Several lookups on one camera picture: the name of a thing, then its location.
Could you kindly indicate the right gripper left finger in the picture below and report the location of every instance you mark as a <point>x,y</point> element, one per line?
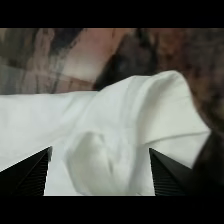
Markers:
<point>28,176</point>

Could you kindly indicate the white shirt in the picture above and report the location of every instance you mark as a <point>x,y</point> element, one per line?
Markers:
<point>113,133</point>

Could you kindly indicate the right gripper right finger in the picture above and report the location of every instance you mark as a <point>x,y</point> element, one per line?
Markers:
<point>168,178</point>

